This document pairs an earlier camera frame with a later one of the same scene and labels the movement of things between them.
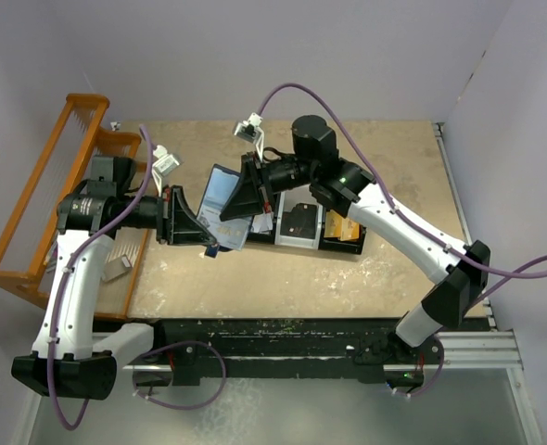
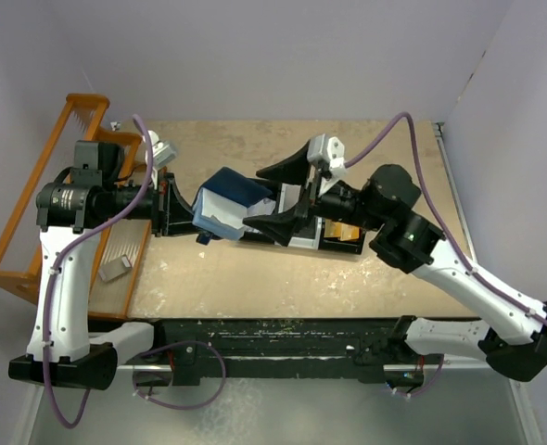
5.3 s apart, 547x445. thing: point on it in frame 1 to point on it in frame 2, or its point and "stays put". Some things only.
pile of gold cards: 339,227 stays put
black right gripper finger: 246,200 to 281,226
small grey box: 116,267 stays put
